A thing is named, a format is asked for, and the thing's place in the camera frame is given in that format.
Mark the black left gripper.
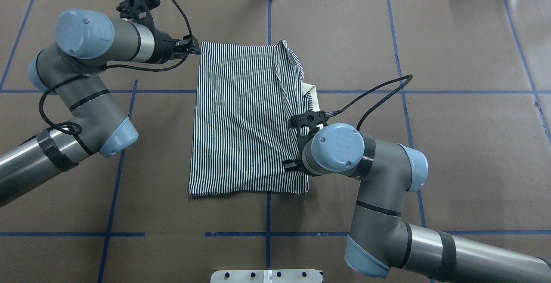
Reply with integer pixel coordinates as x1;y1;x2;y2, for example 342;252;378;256
153;29;201;64

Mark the black braided right cable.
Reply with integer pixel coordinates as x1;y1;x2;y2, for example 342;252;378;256
325;74;415;132

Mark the black braided left cable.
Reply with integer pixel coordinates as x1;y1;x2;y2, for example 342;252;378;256
38;0;194;136

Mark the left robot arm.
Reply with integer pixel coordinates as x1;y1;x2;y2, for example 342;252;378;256
1;9;201;206

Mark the black braided cable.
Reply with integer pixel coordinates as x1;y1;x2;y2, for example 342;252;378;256
325;74;415;132
38;0;194;136

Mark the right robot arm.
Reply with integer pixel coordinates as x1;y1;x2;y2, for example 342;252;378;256
284;120;551;283

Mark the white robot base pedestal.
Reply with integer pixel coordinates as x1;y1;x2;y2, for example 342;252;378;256
210;269;324;283

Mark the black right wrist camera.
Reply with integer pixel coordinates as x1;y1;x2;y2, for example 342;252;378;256
288;110;328;140

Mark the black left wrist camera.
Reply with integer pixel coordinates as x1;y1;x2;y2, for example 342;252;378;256
116;0;160;29

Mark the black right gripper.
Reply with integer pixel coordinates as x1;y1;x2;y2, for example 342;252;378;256
283;158;319;177

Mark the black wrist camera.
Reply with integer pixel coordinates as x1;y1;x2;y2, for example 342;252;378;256
116;0;160;29
288;110;328;140

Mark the navy white striped polo shirt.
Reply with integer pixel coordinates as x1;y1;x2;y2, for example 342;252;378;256
189;40;319;197

